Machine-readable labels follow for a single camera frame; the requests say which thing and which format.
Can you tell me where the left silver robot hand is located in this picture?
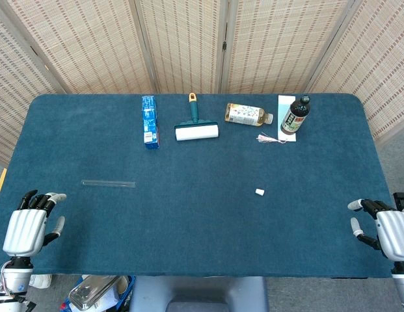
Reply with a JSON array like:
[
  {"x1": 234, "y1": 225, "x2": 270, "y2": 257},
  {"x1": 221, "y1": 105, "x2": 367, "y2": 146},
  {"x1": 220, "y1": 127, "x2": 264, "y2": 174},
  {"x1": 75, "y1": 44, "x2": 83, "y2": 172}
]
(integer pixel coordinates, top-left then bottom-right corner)
[{"x1": 2, "y1": 190, "x2": 67, "y2": 257}]

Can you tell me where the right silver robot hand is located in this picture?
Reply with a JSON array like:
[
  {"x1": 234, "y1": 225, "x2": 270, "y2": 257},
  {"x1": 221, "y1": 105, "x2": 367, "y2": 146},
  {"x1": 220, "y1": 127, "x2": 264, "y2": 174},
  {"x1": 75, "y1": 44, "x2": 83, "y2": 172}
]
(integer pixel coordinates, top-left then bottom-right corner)
[{"x1": 347, "y1": 198, "x2": 404, "y2": 261}]

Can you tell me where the clear glass test tube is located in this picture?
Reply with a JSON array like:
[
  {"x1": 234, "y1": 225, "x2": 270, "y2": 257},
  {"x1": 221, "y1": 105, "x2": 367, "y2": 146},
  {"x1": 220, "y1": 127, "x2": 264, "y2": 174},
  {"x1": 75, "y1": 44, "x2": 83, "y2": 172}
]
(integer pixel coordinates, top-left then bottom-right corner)
[{"x1": 81, "y1": 180, "x2": 137, "y2": 189}]

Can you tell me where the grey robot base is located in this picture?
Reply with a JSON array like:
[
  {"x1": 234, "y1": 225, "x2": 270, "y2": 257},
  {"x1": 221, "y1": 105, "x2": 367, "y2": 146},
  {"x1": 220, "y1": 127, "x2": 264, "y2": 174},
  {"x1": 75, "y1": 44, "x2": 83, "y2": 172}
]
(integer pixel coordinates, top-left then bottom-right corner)
[{"x1": 128, "y1": 276, "x2": 269, "y2": 312}]

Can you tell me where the white plastic bag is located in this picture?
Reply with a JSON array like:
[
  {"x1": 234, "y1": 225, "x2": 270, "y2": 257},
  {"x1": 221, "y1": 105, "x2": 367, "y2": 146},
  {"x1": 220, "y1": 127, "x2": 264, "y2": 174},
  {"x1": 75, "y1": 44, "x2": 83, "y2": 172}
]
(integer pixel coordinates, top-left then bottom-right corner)
[{"x1": 28, "y1": 274, "x2": 53, "y2": 289}]

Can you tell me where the metal tray in plastic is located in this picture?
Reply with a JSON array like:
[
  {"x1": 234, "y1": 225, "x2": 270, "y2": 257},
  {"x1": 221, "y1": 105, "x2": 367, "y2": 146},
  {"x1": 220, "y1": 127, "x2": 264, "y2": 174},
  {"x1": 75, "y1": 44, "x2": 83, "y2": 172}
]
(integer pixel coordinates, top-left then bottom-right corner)
[{"x1": 68, "y1": 275, "x2": 121, "y2": 311}]

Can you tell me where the dark tea bottle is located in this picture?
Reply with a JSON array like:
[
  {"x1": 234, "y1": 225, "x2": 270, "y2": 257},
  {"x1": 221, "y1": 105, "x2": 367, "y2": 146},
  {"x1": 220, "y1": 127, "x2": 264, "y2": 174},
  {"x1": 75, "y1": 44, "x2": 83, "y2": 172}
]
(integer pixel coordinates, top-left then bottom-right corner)
[{"x1": 280, "y1": 95, "x2": 312, "y2": 136}]

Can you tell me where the pink white tassel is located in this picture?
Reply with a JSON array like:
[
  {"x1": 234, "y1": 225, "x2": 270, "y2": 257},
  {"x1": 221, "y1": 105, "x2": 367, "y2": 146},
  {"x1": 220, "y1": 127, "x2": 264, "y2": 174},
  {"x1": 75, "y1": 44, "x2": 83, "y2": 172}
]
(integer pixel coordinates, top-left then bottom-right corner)
[{"x1": 255, "y1": 132, "x2": 286, "y2": 144}]

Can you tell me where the white paper bookmark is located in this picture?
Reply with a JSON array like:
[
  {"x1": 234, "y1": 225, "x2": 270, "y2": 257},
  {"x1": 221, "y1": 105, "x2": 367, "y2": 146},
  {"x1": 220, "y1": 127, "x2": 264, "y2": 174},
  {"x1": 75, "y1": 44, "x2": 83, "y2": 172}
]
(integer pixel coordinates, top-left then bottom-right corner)
[{"x1": 277, "y1": 94, "x2": 297, "y2": 143}]

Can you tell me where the blue toothpaste box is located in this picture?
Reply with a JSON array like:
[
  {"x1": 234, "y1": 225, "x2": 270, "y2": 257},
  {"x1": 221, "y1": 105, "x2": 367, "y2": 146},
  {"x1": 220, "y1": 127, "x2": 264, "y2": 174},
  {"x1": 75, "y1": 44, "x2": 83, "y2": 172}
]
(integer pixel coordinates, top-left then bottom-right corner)
[{"x1": 141, "y1": 95, "x2": 161, "y2": 150}]

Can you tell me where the blue table cloth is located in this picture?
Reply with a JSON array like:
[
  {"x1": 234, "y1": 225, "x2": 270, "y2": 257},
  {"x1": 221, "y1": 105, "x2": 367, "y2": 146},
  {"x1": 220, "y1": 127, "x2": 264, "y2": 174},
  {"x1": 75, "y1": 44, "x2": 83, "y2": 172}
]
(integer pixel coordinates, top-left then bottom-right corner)
[{"x1": 0, "y1": 93, "x2": 404, "y2": 280}]

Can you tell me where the yellow tea bottle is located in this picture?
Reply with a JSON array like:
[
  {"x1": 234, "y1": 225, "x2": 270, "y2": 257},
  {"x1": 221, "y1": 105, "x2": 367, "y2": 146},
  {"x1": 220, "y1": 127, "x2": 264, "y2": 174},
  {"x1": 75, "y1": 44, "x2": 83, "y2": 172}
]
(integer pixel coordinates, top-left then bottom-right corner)
[{"x1": 224, "y1": 103, "x2": 274, "y2": 126}]

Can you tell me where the green handled lint roller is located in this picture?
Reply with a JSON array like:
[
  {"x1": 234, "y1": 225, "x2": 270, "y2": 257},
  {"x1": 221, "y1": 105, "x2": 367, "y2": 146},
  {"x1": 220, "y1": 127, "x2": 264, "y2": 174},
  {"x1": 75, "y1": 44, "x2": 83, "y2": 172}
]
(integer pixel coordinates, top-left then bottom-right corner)
[{"x1": 174, "y1": 92, "x2": 220, "y2": 142}]

